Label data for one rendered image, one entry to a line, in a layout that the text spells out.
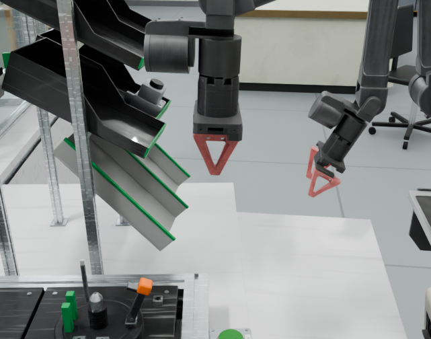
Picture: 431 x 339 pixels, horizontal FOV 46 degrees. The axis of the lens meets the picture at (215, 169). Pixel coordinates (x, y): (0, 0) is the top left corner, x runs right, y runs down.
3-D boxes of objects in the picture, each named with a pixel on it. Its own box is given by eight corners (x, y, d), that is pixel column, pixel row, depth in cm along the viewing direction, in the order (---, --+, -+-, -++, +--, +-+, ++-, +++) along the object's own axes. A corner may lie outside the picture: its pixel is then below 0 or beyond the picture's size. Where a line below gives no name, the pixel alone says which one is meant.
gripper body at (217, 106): (193, 136, 68) (193, 81, 65) (195, 111, 77) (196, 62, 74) (241, 137, 68) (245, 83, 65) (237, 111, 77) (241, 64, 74)
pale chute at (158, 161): (178, 186, 125) (190, 175, 123) (165, 213, 113) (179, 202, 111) (93, 105, 119) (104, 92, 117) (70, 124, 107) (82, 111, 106)
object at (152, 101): (161, 113, 112) (173, 85, 109) (156, 120, 108) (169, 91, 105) (127, 95, 112) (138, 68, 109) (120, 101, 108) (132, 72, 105)
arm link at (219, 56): (242, 33, 64) (242, 25, 69) (187, 31, 64) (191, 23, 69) (239, 87, 67) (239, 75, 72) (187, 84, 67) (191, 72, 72)
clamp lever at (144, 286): (138, 315, 82) (153, 280, 79) (136, 324, 80) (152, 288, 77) (116, 309, 81) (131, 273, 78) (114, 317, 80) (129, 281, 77)
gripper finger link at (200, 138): (191, 181, 74) (192, 120, 70) (193, 160, 80) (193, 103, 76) (238, 182, 74) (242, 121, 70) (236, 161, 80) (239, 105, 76)
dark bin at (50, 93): (162, 133, 103) (176, 101, 99) (144, 159, 91) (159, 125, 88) (35, 70, 101) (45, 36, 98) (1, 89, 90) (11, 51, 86)
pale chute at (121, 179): (175, 218, 111) (189, 206, 110) (160, 251, 100) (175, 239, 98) (79, 128, 106) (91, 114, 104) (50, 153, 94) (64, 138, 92)
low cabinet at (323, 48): (363, 49, 719) (371, -13, 683) (395, 97, 516) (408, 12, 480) (236, 46, 739) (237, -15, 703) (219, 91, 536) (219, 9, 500)
